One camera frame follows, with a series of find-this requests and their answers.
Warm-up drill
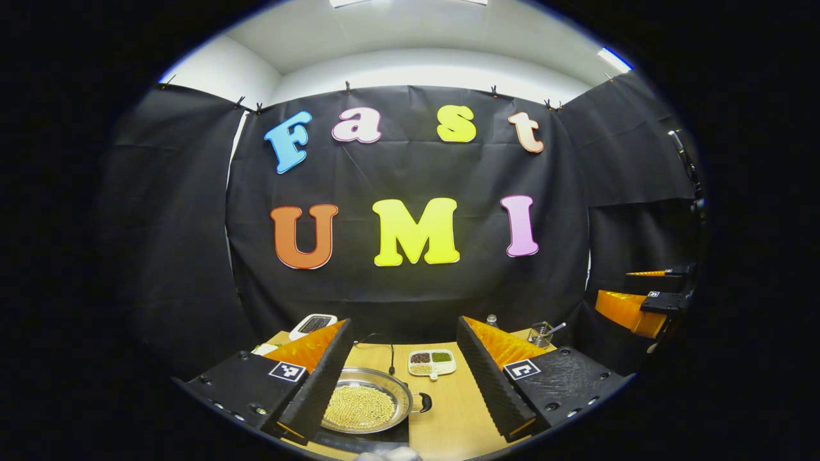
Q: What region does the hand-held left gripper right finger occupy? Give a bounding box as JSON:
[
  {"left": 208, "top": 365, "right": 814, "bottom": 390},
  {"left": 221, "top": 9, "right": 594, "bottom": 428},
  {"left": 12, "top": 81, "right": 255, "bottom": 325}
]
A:
[{"left": 455, "top": 316, "right": 635, "bottom": 444}]

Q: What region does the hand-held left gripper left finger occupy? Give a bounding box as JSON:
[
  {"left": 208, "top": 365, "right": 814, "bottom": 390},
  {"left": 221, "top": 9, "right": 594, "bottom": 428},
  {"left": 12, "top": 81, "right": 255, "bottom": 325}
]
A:
[{"left": 172, "top": 318, "right": 355, "bottom": 447}]

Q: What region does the heap of soybeans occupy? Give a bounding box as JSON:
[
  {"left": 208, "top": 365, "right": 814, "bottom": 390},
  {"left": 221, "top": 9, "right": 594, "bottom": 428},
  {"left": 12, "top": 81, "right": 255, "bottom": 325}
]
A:
[{"left": 324, "top": 384, "right": 397, "bottom": 431}]

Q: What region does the steel pot with black handles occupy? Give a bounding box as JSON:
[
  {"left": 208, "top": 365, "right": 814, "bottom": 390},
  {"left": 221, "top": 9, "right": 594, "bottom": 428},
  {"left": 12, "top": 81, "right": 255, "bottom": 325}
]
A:
[{"left": 318, "top": 366, "right": 433, "bottom": 435}]

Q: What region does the black induction cooktop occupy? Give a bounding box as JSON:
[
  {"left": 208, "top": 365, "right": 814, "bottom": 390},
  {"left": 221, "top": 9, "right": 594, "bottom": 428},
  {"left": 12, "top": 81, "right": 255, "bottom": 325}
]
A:
[{"left": 312, "top": 416, "right": 411, "bottom": 455}]

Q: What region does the white toaster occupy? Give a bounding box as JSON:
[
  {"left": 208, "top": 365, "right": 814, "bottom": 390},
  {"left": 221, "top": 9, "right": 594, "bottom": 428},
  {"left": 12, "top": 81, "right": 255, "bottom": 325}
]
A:
[{"left": 288, "top": 313, "right": 338, "bottom": 341}]

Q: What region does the white divided bean dish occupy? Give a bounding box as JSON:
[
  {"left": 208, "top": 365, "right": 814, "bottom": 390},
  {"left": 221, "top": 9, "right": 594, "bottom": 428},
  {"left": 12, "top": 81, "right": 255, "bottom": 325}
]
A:
[{"left": 408, "top": 348, "right": 457, "bottom": 382}]

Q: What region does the metal stand pole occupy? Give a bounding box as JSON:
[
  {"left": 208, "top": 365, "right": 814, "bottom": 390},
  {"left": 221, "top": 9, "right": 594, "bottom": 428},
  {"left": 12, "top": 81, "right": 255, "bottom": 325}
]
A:
[{"left": 668, "top": 128, "right": 705, "bottom": 218}]

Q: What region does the ceiling light panel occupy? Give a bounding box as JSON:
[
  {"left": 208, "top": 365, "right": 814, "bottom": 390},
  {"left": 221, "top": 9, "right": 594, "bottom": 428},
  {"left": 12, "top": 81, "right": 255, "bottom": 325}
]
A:
[{"left": 597, "top": 46, "right": 634, "bottom": 74}]

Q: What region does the row of black cloth clips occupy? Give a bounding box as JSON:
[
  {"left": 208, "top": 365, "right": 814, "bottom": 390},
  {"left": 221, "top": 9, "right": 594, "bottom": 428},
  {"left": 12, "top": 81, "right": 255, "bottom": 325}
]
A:
[{"left": 160, "top": 72, "right": 612, "bottom": 116}]

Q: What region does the black power cable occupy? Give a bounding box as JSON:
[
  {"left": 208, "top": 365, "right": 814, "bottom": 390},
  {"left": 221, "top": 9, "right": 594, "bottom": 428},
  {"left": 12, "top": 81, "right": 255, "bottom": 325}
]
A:
[{"left": 354, "top": 332, "right": 396, "bottom": 376}]

